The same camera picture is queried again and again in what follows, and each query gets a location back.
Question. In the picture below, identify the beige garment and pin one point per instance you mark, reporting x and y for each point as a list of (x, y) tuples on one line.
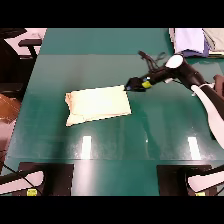
[(215, 40)]

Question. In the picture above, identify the cream T-shirt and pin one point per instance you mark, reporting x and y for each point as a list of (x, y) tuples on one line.
[(98, 105)]

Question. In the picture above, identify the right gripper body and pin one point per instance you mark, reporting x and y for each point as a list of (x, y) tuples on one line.
[(136, 83)]

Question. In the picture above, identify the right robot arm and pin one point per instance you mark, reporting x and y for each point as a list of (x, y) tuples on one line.
[(186, 71)]

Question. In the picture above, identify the brown garment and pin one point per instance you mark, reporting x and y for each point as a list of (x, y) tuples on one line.
[(219, 85)]

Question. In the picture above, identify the lavender garment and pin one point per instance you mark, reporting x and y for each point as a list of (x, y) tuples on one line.
[(189, 41)]

